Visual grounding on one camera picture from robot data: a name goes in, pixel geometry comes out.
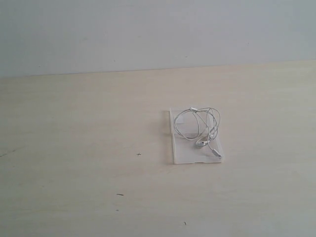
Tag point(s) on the clear plastic hinged case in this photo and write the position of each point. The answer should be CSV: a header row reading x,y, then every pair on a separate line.
x,y
195,135

